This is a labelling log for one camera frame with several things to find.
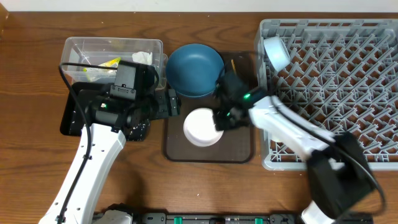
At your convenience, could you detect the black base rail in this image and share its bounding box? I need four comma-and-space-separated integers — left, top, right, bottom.
93, 203, 374, 224

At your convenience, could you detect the white bowl with rice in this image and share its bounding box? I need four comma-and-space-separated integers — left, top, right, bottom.
183, 108, 224, 147

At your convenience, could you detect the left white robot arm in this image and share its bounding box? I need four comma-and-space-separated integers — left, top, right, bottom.
40, 60, 178, 223

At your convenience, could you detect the dark blue bowl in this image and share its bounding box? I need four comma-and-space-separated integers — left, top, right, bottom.
165, 44, 224, 98

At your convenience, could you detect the yellow white snack wrapper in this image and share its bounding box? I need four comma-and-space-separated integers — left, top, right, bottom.
83, 57, 121, 82

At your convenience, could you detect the dark brown serving tray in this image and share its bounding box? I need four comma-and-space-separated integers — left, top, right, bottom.
163, 52, 254, 164

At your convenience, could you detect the light blue small bowl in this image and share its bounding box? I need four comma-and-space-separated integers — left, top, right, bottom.
264, 36, 290, 72

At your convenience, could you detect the black waste tray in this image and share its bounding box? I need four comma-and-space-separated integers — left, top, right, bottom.
60, 82, 150, 141

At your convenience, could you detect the grey plastic dishwasher rack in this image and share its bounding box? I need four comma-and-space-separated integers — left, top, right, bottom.
254, 19, 397, 171

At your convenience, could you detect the white napkin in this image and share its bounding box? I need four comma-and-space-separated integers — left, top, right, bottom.
132, 52, 153, 65

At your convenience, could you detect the white paper cup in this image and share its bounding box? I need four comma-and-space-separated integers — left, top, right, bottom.
268, 132, 281, 142

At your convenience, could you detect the clear plastic bin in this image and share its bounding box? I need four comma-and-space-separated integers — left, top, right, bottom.
61, 37, 168, 90

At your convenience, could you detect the wooden chopstick right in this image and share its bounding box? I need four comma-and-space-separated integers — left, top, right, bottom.
230, 59, 237, 75

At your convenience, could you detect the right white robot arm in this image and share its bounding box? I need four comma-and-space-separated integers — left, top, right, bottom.
213, 72, 386, 223

